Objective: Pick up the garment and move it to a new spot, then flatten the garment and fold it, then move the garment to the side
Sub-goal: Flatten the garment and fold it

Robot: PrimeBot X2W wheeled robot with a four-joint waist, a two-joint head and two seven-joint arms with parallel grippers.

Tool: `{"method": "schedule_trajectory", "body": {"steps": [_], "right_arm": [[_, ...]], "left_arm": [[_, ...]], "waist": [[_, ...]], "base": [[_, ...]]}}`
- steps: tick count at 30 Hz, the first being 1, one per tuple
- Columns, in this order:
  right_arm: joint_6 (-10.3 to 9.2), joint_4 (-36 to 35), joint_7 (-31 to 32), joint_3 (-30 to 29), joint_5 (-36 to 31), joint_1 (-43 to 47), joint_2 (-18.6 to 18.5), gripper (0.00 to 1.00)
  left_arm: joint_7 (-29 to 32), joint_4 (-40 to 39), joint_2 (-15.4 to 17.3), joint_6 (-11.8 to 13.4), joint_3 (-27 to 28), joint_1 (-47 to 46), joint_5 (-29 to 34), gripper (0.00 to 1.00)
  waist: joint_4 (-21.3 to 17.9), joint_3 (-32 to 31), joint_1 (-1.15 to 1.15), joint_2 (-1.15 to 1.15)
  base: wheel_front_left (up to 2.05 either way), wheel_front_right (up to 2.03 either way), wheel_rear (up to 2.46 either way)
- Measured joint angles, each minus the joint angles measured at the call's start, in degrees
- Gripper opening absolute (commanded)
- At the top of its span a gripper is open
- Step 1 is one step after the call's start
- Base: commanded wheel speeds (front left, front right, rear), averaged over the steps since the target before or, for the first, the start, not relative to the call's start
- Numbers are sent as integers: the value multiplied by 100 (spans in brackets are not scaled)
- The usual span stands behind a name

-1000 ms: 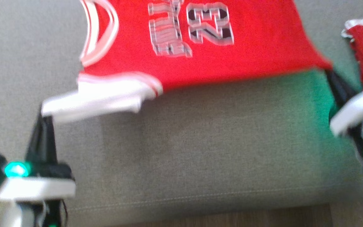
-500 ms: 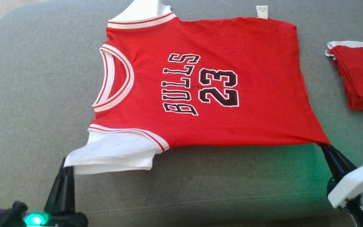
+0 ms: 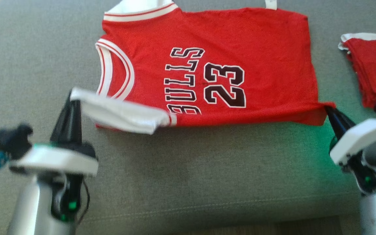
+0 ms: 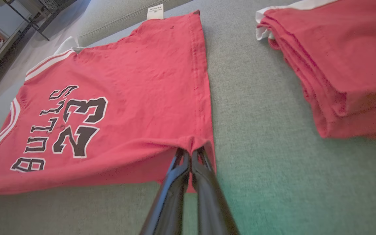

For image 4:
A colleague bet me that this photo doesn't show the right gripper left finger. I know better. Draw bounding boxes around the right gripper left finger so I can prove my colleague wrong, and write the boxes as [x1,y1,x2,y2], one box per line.
[139,148,192,235]

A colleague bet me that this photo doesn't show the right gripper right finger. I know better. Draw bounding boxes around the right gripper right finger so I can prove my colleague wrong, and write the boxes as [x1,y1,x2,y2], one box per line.
[191,147,241,235]

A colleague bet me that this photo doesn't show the red Bulls jersey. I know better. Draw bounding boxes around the red Bulls jersey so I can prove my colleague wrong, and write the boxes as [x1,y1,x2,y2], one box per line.
[0,4,217,197]

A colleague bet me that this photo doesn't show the red shorts with white band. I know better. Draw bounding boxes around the red shorts with white band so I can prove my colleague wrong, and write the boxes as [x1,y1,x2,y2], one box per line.
[256,0,376,139]

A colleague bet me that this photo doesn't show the black metal rack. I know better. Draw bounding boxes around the black metal rack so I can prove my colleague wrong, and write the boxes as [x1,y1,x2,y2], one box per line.
[2,0,77,41]

